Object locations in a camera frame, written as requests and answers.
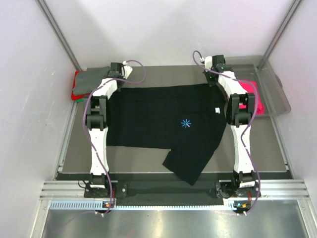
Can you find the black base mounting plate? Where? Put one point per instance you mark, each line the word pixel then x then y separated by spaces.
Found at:
pixel 165 189

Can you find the aluminium rail frame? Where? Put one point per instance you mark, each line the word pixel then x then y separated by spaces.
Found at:
pixel 282 189

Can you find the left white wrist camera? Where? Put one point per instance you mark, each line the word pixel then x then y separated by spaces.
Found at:
pixel 126 69

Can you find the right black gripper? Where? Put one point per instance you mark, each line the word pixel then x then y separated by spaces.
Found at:
pixel 210 83

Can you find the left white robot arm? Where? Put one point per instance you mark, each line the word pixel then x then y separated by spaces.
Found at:
pixel 95 125

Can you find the clear plastic bin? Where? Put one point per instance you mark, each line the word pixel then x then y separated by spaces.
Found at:
pixel 269 85

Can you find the slotted cable duct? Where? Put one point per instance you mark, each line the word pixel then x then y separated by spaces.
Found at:
pixel 228 205

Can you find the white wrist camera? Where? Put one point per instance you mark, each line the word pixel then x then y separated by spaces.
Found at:
pixel 207 62
pixel 126 69

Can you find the pink t shirt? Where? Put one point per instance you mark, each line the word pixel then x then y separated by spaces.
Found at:
pixel 251 87

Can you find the left aluminium frame post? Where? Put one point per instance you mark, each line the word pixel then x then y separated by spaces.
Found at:
pixel 42 4

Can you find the folded grey t shirt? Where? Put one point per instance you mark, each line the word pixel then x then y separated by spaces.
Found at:
pixel 90 79

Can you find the black t shirt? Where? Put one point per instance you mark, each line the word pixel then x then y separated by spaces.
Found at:
pixel 188 121

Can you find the right aluminium frame post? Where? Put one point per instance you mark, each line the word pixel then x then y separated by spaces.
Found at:
pixel 295 5

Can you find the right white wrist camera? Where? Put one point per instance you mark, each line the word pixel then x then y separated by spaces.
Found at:
pixel 207 62

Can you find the folded red t shirt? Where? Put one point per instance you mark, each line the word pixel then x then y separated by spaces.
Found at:
pixel 73 96

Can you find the aluminium frame post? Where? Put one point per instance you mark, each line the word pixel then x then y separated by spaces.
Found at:
pixel 42 4
pixel 295 5

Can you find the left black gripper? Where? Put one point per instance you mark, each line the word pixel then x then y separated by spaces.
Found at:
pixel 120 86

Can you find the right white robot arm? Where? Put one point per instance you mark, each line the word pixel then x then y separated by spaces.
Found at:
pixel 241 110

